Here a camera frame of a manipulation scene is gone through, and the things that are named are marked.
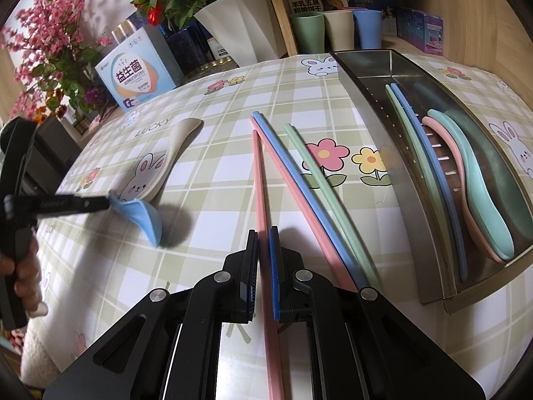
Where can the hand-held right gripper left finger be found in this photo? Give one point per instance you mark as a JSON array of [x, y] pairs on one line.
[[252, 275]]

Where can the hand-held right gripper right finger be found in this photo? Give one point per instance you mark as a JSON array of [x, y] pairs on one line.
[[275, 275]]

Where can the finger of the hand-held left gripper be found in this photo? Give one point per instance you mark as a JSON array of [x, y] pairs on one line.
[[62, 205]]

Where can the pink chopstick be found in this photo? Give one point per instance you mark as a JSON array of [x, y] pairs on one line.
[[261, 200], [266, 145]]

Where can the blue spoon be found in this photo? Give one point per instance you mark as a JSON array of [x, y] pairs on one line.
[[143, 216]]

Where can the green chopstick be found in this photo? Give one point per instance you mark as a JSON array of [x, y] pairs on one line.
[[410, 133], [333, 208]]

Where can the cream spoon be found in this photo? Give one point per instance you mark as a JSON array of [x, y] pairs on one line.
[[166, 154]]

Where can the blue chopstick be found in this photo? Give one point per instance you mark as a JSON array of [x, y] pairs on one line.
[[420, 137], [275, 143]]

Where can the metal tray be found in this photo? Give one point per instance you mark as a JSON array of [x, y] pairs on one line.
[[374, 91]]

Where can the pink spoon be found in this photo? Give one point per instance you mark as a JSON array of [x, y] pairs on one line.
[[454, 162]]

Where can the mint green spoon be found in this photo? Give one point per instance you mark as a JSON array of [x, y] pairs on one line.
[[479, 191]]

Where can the person's left hand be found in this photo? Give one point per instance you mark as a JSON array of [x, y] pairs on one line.
[[29, 283]]

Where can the black chair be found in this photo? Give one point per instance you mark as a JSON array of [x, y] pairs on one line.
[[58, 137]]

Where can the plaid bunny print tablecloth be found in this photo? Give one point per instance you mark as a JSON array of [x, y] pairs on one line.
[[208, 216]]

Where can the pink blossom plant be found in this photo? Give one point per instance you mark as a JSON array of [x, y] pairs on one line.
[[54, 41]]

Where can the light blue product box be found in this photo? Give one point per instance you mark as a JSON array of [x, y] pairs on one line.
[[133, 71]]

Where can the dark blue box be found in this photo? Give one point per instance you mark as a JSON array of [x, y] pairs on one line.
[[187, 50]]

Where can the gold tray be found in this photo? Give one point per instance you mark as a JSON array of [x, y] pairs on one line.
[[212, 71]]

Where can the green cup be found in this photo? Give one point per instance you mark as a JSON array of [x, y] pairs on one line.
[[307, 35]]

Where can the white flower pot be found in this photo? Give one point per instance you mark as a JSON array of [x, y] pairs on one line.
[[245, 25]]

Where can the cream cup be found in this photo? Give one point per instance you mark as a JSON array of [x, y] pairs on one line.
[[338, 31]]

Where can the blue cup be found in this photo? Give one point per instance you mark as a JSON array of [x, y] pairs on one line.
[[367, 29]]

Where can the purple box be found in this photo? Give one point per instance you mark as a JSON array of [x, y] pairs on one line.
[[420, 29]]

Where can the wooden shelf unit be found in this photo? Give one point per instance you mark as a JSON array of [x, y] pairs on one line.
[[479, 16]]

